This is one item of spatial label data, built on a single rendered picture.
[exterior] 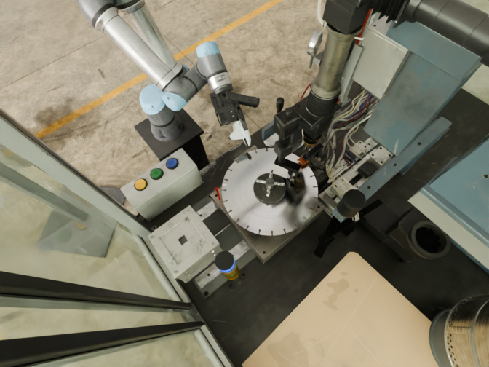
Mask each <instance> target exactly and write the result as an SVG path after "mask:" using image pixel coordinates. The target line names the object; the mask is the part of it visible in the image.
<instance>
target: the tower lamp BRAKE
mask: <svg viewBox="0 0 489 367"><path fill-rule="evenodd" d="M215 265H216V267H217V268H219V270H220V271H222V272H230V271H231V270H232V269H233V268H234V265H235V260H234V257H233V255H232V254H231V253H230V252H228V251H221V252H220V253H219V254H218V255H217V256H216V257H215Z"/></svg>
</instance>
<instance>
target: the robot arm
mask: <svg viewBox="0 0 489 367"><path fill-rule="evenodd" d="M77 3H78V5H79V8H80V10H81V11H82V13H83V15H84V16H85V17H86V19H87V21H88V22H89V23H90V24H91V25H92V26H93V27H94V28H95V29H96V30H97V31H102V32H103V33H104V34H105V35H106V36H107V37H108V38H109V39H110V40H111V41H112V42H113V43H114V44H115V45H116V46H117V47H118V48H119V49H120V50H121V51H122V52H123V53H124V54H125V55H126V56H127V57H128V58H129V59H130V60H131V61H132V62H133V63H134V64H135V65H136V66H137V67H138V68H139V69H140V70H141V71H142V72H143V73H144V74H145V75H146V76H147V77H148V78H149V79H150V80H151V81H152V82H153V83H154V84H152V85H148V86H146V87H145V88H144V89H143V90H142V91H141V93H140V104H141V106H142V109H143V110H144V112H145V113H146V115H147V117H148V119H149V120H150V122H151V132H152V133H153V135H154V137H155V138H156V139H158V140H160V141H172V140H175V139H176V138H177V137H179V136H180V134H181V133H182V132H183V122H182V120H181V118H180V117H179V116H178V115H177V114H176V113H175V112H174V111H180V110H181V109H182V108H183V107H184V106H185V105H187V103H188V102H189V101H190V100H191V99H192V98H193V97H194V96H195V95H196V94H197V93H198V92H199V91H200V90H201V89H202V88H203V86H205V85H206V84H207V83H209V85H210V88H211V90H212V92H213V93H210V100H211V102H212V105H213V107H214V109H215V114H216V117H217V118H218V116H219V118H220V121H219V118H218V121H219V124H220V126H224V125H229V124H231V123H232V122H235V123H233V129H234V131H233V133H232V134H230V139H231V140H238V139H243V140H244V142H245V144H246V146H249V145H250V142H251V138H250V133H249V130H248V127H247V123H246V121H245V117H244V115H243V112H242V109H241V107H240V104H241V105H244V106H249V107H252V108H257V107H258V105H259V103H260V98H257V97H253V96H247V95H241V94H238V93H234V92H231V91H232V90H233V89H234V88H233V86H232V85H231V84H232V83H231V79H230V77H229V75H228V71H227V69H226V66H225V63H224V62H223V58H222V56H221V53H220V50H219V49H218V46H217V44H216V43H215V42H213V41H209V42H205V43H202V44H200V45H199V46H198V47H197V49H196V52H197V56H198V57H199V59H198V61H197V62H196V64H195V65H194V66H193V67H192V68H191V69H190V70H189V68H188V67H187V66H185V65H183V64H181V63H179V62H177V61H176V60H175V59H174V57H173V55H172V53H171V51H170V48H169V47H168V46H167V43H166V41H165V40H164V37H163V35H162V33H161V32H160V30H159V28H158V26H157V24H156V22H155V20H154V19H153V17H152V15H151V13H150V11H149V9H148V7H147V6H146V3H145V0H77ZM118 11H120V12H123V13H124V16H125V17H126V18H127V20H128V22H129V23H130V25H131V26H132V28H131V27H130V26H129V25H128V24H127V23H126V22H125V21H124V20H123V19H122V18H121V17H120V16H119V13H118ZM220 122H221V123H220Z"/></svg>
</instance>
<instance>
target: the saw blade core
mask: <svg viewBox="0 0 489 367"><path fill-rule="evenodd" d="M267 150H268V151H266V148H263V149H256V152H257V153H255V150H253V151H249V152H247V153H246V154H245V155H246V156H247V157H246V156H245V155H244V154H243V155H242V156H241V157H239V158H238V159H237V160H236V161H234V163H233V164H232V165H231V166H230V168H229V170H227V172H226V174H225V176H224V179H225V180H223V184H227V185H226V186H222V190H226V191H222V198H223V204H224V205H225V208H226V210H227V212H229V211H231V210H232V211H231V212H229V213H228V214H229V215H230V217H231V218H232V219H233V220H234V221H235V222H236V221H237V220H238V219H239V220H238V221H237V224H238V225H240V226H241V227H242V228H244V229H247V231H249V232H252V233H255V234H258V233H259V230H260V235H266V236H272V233H271V231H273V236H276V235H281V234H285V232H286V234H287V233H289V232H292V231H294V230H296V229H297V228H299V227H300V226H302V225H303V224H304V223H305V222H306V221H307V220H308V219H309V217H310V216H311V214H312V213H313V212H314V209H315V207H316V204H317V199H316V198H318V187H313V186H317V180H316V178H315V176H314V174H313V172H312V170H311V168H310V167H307V166H308V165H307V164H305V165H302V164H301V163H300V162H299V161H297V160H298V159H299V158H300V157H298V156H296V155H295V154H293V153H292V154H290V155H288V156H286V157H285V159H288V160H290V161H293V162H296V163H298V164H300V165H301V168H300V170H299V172H298V174H297V175H294V176H293V177H292V178H291V177H290V176H289V175H288V173H287V172H288V170H287V169H285V168H283V167H280V166H278V165H275V164H274V161H275V159H276V158H277V154H276V153H275V152H274V148H267ZM237 162H238V163H237ZM305 167H307V168H305ZM231 170H232V171H231ZM270 170H273V173H274V174H277V175H278V176H280V177H281V178H282V179H283V180H284V182H285V186H286V191H285V195H284V197H283V198H282V199H281V200H280V201H278V202H275V203H271V204H269V203H264V202H261V201H260V200H259V199H258V198H257V197H256V196H255V194H254V191H253V184H254V182H255V180H256V178H257V177H259V176H260V175H263V174H264V173H270ZM310 176H313V177H310ZM227 179H228V180H227ZM223 184H222V185H223ZM313 197H315V198H313ZM226 200H228V201H226ZM224 201H225V202H224ZM310 208H312V209H310ZM304 217H305V218H304ZM306 219H307V220H306ZM295 224H296V226H297V227H296V226H295ZM247 226H249V227H248V228H247ZM283 229H285V231H284V230H283Z"/></svg>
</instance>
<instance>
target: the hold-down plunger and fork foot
mask: <svg viewBox="0 0 489 367"><path fill-rule="evenodd" d="M274 164H275V165H278V166H280V167H283V168H285V169H287V170H288V172H287V173H288V175H289V176H290V177H291V178H292V176H293V172H294V173H295V174H296V175H297V174H298V172H299V170H300V168H301V165H300V164H298V163H296V162H293V161H290V160H288V159H285V158H283V159H280V158H279V157H278V156H277V158H276V159H275V161H274Z"/></svg>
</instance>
